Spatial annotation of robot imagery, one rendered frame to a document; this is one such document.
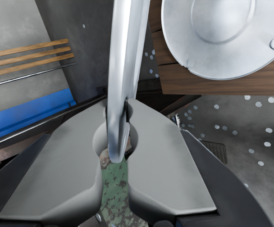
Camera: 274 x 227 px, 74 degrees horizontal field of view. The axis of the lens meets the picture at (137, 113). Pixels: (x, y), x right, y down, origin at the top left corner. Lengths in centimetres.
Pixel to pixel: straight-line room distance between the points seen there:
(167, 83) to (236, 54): 21
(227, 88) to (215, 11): 18
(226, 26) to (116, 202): 59
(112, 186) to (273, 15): 59
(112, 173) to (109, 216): 14
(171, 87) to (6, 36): 163
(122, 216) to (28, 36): 171
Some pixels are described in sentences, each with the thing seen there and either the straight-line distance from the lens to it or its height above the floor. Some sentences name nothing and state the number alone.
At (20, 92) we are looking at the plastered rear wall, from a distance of 191.
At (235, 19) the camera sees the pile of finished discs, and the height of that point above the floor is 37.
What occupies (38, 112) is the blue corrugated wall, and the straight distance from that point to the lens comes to 190.
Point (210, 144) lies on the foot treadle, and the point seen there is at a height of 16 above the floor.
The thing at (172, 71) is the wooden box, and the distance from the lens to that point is 55.
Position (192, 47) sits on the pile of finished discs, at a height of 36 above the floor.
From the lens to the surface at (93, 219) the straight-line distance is 73.
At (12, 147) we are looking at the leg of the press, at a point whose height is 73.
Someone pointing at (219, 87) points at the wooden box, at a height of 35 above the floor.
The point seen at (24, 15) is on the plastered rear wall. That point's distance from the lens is 207.
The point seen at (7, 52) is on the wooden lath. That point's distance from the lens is 164.
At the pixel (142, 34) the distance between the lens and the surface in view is 29.
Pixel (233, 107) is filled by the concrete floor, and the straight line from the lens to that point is 91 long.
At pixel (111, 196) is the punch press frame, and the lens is 66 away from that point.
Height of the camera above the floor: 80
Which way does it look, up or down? 38 degrees down
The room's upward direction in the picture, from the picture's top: 120 degrees counter-clockwise
